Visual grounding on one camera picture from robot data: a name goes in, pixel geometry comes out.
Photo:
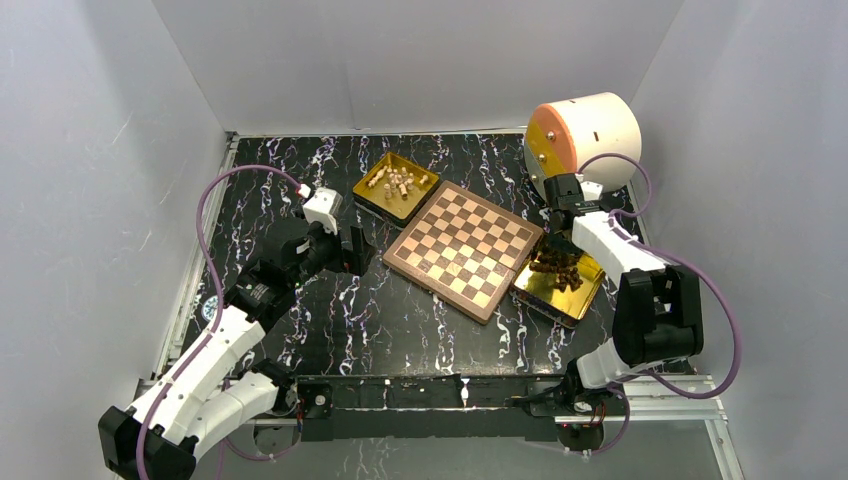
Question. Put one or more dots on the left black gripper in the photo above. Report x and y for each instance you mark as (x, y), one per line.
(354, 261)

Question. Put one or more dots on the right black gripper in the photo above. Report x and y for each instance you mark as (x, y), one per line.
(561, 245)

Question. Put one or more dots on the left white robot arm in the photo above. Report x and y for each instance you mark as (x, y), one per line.
(165, 431)

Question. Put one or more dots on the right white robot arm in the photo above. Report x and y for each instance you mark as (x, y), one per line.
(658, 315)

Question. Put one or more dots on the pile of dark pieces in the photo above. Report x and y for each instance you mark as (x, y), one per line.
(563, 266)

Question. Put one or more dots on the gold tray dark pieces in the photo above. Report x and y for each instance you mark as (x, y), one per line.
(568, 308)

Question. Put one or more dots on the gold tray light pieces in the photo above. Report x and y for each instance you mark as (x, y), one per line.
(396, 211)

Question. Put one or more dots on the wooden chess board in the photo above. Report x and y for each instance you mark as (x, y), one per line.
(464, 249)

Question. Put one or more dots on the pile of light pieces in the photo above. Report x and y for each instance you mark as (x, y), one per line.
(398, 182)

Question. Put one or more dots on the white round drawer cabinet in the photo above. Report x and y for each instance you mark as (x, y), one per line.
(566, 137)

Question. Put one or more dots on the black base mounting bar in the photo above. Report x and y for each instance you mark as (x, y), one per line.
(534, 407)

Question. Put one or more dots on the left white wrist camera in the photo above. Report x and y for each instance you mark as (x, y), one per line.
(322, 207)

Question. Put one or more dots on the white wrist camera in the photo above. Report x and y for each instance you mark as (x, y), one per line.
(322, 207)
(591, 191)

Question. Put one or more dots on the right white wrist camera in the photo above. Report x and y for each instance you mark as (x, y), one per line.
(591, 191)

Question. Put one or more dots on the aluminium frame rail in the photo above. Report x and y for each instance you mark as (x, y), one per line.
(650, 401)

